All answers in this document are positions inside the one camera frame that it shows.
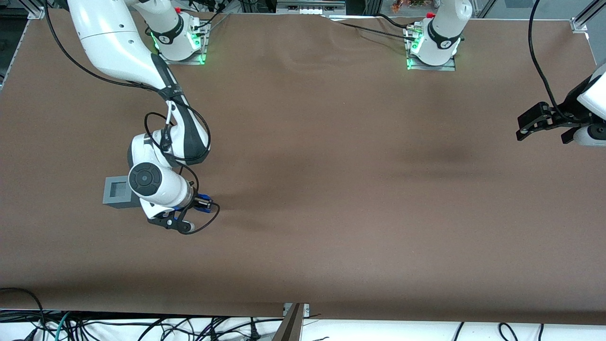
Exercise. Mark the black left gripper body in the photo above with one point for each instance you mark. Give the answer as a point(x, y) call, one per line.
point(569, 111)

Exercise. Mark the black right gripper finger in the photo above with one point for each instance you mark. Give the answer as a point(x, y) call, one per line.
point(202, 203)

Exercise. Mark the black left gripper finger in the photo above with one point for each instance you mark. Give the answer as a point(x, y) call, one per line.
point(537, 116)
point(525, 134)

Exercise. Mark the blue plastic part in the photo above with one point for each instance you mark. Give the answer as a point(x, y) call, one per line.
point(204, 196)

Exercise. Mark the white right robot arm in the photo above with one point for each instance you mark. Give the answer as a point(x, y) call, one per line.
point(109, 38)

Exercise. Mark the gray cube base with cavity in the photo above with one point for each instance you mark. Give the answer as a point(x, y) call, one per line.
point(110, 201)

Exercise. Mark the brown table cover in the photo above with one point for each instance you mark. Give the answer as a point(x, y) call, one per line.
point(331, 189)

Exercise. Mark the colorful background object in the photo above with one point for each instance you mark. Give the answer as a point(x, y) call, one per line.
point(402, 5)

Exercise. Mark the white power strip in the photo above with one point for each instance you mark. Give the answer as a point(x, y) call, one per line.
point(307, 9)

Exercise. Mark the aluminium frame profile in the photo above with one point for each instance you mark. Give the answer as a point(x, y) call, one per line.
point(580, 23)
point(37, 9)

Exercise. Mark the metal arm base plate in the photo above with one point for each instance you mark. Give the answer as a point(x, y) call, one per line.
point(194, 60)
point(431, 68)

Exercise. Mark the metal pole bracket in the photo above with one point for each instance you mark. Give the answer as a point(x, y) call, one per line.
point(306, 309)

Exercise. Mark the gray camera pole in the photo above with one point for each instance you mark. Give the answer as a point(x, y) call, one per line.
point(289, 327)

